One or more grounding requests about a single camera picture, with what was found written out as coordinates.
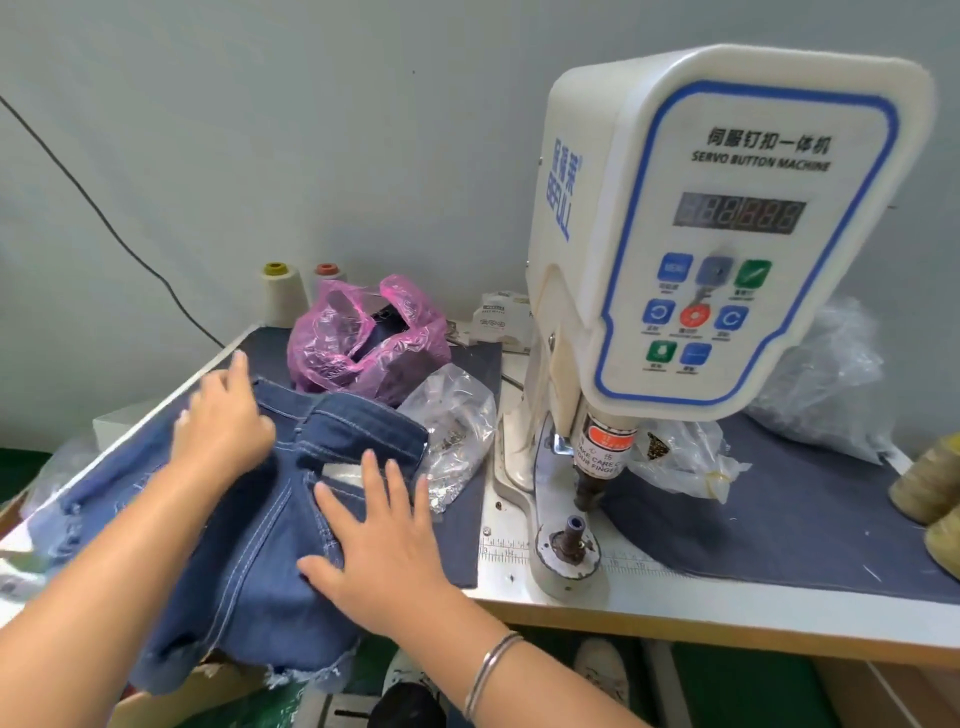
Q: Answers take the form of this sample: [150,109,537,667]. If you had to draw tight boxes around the person's right hand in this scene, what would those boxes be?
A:
[297,450,460,640]

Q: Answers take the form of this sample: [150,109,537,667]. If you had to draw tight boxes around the black cable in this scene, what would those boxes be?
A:
[0,95,228,351]

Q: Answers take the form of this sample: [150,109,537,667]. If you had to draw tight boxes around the cardboard box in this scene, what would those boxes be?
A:
[108,660,273,728]

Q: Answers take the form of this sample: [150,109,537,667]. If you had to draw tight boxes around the white thread cone red core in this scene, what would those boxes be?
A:
[311,262,348,303]

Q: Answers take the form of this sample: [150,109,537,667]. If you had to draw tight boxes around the small clear plastic bag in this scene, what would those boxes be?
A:
[627,418,753,505]

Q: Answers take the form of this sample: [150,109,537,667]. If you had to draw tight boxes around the pink plastic bag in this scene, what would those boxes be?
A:
[287,274,453,408]

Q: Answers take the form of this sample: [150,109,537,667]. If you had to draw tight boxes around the white box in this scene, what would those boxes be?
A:
[92,396,165,453]

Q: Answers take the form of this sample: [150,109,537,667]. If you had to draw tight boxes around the person's left hand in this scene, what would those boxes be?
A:
[171,351,277,490]

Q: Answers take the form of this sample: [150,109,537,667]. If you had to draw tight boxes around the silver bracelet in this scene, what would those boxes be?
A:
[462,631,525,723]

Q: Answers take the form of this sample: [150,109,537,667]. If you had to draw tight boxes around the large crumpled clear plastic bag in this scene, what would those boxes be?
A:
[744,296,899,466]

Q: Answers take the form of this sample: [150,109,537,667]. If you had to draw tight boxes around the blue denim shorts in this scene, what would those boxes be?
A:
[28,377,431,696]

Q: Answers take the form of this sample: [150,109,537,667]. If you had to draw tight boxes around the clear bag of metal buttons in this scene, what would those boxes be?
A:
[396,363,498,515]

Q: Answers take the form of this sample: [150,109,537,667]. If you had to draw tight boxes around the yellow thread spool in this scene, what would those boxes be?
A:
[924,504,960,582]
[888,432,960,526]

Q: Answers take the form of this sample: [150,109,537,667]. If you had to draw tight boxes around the white shoe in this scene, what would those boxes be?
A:
[381,649,436,700]
[573,637,631,708]

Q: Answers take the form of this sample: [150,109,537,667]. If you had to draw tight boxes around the person's left forearm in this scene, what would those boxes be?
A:
[0,465,250,728]

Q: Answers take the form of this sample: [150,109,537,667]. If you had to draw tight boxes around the white button press machine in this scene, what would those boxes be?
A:
[491,43,938,603]

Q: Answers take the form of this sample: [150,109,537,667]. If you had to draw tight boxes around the white thread cone yellow core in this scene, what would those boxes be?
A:
[260,261,310,330]

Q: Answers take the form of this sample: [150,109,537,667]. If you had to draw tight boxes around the person's right forearm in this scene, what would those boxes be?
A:
[390,581,639,728]

